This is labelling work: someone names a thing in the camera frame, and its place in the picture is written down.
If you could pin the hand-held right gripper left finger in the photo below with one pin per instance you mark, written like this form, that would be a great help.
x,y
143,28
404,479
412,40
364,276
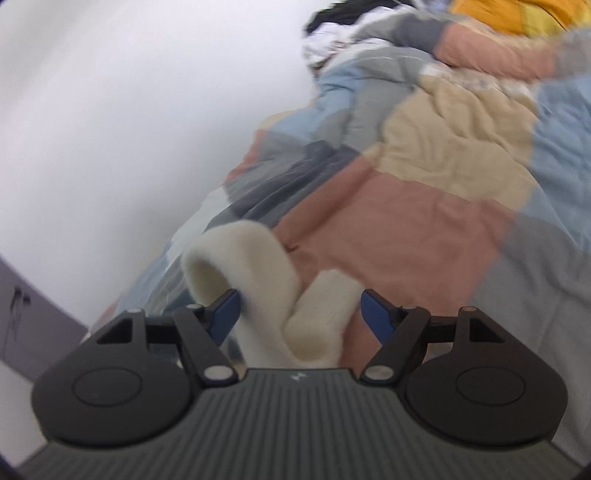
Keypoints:
x,y
226,314

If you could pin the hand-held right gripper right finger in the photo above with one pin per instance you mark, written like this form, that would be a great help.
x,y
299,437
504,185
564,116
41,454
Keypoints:
x,y
376,314

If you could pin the cream striped sweater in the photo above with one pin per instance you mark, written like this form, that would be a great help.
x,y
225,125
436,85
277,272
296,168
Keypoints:
x,y
258,263

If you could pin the checked patchwork quilt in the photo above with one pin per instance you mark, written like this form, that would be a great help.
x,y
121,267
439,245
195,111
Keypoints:
x,y
415,207

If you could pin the grey door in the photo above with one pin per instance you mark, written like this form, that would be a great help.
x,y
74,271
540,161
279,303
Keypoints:
x,y
37,337

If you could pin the white garment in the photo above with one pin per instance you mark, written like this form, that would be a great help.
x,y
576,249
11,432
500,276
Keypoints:
x,y
323,39

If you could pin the yellow pillow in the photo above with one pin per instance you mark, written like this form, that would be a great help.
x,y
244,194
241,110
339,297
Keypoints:
x,y
498,14

